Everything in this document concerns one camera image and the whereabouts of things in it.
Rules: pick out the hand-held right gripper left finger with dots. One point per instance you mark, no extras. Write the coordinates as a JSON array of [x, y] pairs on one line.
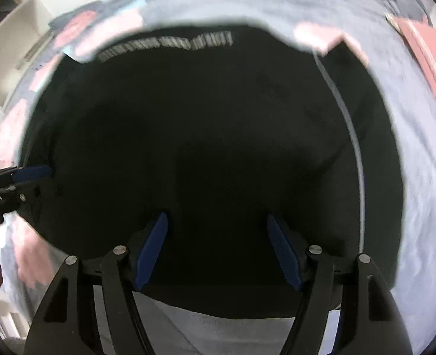
[[151, 251]]

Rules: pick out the grey floral blanket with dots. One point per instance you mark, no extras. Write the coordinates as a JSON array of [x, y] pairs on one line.
[[417, 192]]

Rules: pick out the white bookshelf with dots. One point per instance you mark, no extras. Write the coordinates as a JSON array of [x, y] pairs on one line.
[[11, 51]]

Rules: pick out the black hooded jacket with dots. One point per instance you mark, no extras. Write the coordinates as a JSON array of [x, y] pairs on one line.
[[218, 137]]

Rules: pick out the pink pillow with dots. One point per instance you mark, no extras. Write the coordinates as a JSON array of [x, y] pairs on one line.
[[430, 66]]

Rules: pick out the grey pillow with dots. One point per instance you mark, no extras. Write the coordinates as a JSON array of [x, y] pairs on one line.
[[406, 3]]

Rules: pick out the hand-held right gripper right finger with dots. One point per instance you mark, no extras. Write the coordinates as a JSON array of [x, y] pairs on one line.
[[283, 251]]

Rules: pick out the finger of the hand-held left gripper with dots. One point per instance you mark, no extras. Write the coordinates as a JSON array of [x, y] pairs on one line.
[[33, 173], [27, 191]]

